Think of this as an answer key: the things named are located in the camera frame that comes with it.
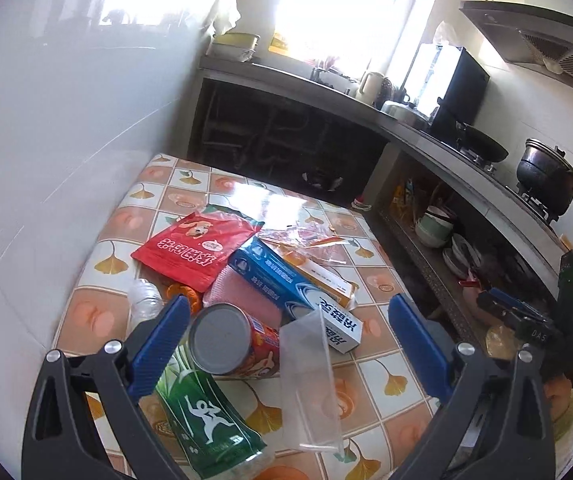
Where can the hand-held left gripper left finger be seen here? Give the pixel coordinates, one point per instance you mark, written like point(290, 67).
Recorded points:
point(161, 345)

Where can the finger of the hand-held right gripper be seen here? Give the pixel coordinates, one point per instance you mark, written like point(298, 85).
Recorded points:
point(498, 301)

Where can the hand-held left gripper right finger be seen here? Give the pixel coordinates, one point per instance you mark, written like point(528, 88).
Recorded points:
point(419, 345)

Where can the clear plastic bottle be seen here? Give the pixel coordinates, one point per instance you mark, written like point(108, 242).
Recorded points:
point(144, 300)

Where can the small orange fruit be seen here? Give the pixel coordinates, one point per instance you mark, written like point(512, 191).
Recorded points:
point(186, 294)

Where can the red can with grey lid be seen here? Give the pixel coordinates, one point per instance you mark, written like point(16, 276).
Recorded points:
point(221, 335)

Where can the green plastic bottle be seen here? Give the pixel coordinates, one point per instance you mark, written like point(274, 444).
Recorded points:
point(201, 410)

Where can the red snack bag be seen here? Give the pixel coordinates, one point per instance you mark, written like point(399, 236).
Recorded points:
point(186, 250)

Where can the orange and white medicine box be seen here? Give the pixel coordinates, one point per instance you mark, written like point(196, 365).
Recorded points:
point(326, 280)

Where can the clear plastic container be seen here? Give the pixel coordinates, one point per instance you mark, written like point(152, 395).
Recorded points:
point(306, 385)

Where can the blue toothpaste box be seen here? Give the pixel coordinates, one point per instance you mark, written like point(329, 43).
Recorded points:
point(266, 275)

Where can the clear plastic wrapper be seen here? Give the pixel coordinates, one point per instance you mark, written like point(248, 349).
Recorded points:
point(311, 239)

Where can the clear bag of yellow food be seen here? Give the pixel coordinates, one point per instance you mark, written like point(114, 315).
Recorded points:
point(498, 342)

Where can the stack of plates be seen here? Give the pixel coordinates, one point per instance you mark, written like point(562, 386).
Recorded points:
point(458, 257)

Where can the perforated metal shelf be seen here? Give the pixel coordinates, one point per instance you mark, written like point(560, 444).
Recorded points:
point(431, 280)

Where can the stack of green bowls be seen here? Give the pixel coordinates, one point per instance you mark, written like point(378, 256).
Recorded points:
point(431, 230)

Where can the gas stove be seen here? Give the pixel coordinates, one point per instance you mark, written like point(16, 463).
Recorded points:
point(536, 204)

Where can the black cooking pot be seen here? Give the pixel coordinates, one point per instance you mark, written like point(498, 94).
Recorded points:
point(546, 175)

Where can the ginkgo patterned tablecloth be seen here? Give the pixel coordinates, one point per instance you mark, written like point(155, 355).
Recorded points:
point(131, 220)

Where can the orange snack packet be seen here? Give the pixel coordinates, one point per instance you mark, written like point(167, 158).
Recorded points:
point(401, 200)

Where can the black wok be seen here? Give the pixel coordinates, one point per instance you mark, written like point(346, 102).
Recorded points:
point(486, 147)

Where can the concrete kitchen counter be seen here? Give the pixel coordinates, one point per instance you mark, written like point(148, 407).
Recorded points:
point(416, 135)

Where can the metal pot with lid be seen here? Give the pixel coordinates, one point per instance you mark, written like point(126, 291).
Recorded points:
point(404, 112)

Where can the black kitchen appliance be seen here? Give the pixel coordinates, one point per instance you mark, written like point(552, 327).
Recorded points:
point(461, 90)

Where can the cream electric kettle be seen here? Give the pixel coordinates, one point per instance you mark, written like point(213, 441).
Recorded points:
point(369, 87)

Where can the grey range hood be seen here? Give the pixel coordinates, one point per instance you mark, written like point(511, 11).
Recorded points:
point(516, 25)

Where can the white basin on counter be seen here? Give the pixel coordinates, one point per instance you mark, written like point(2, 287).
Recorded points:
point(234, 45)

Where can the yellow box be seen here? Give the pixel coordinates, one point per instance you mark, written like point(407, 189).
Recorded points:
point(279, 42)

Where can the white hanging bag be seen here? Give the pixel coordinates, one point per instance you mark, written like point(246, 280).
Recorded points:
point(226, 10)

